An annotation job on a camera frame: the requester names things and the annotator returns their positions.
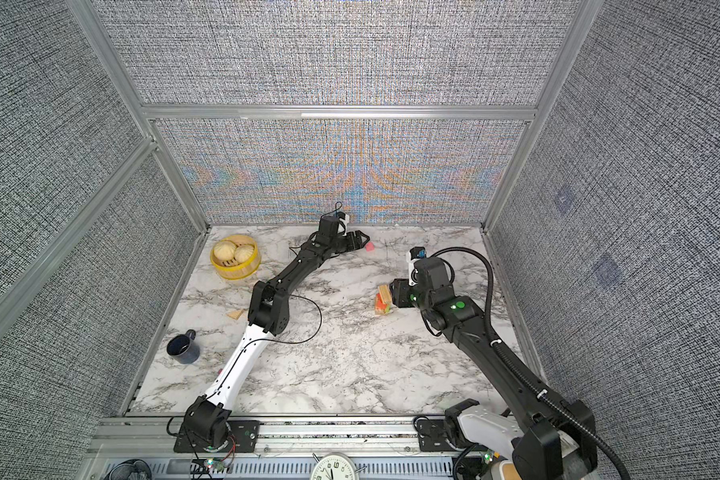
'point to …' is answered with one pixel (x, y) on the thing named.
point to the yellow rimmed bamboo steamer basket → (234, 270)
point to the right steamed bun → (243, 253)
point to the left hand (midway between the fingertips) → (364, 241)
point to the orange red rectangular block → (380, 305)
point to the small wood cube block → (235, 313)
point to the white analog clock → (335, 466)
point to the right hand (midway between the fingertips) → (400, 282)
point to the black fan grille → (133, 469)
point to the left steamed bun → (225, 250)
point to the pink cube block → (370, 247)
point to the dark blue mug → (184, 347)
